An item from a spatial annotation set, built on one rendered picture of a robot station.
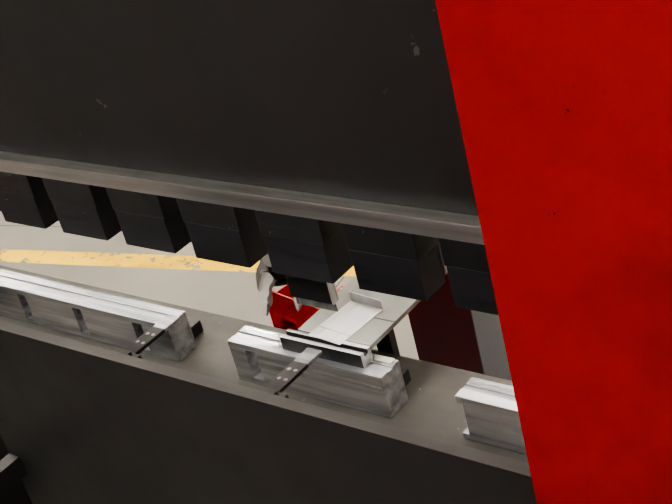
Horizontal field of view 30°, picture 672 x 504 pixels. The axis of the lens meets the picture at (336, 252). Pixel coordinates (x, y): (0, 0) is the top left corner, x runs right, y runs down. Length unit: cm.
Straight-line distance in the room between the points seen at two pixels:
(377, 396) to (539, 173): 131
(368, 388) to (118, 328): 70
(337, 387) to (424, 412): 18
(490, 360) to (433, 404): 96
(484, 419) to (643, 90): 129
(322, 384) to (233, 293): 231
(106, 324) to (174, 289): 205
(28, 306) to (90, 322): 25
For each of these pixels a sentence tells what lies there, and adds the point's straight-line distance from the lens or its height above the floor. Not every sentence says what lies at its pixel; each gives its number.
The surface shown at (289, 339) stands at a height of 100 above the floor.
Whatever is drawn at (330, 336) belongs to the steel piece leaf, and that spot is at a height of 100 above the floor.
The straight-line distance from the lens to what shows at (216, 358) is 269.
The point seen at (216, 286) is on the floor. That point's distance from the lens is 481.
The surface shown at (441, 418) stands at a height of 87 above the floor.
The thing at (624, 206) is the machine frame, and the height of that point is 176.
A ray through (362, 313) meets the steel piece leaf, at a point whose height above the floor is 100.
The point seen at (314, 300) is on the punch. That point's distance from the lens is 233.
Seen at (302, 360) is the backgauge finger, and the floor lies 100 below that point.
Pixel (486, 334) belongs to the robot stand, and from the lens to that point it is 329.
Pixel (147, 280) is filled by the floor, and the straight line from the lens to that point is 501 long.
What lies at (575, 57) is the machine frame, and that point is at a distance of 102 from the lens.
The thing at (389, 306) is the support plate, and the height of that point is 100.
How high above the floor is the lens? 228
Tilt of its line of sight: 28 degrees down
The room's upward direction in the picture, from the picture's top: 15 degrees counter-clockwise
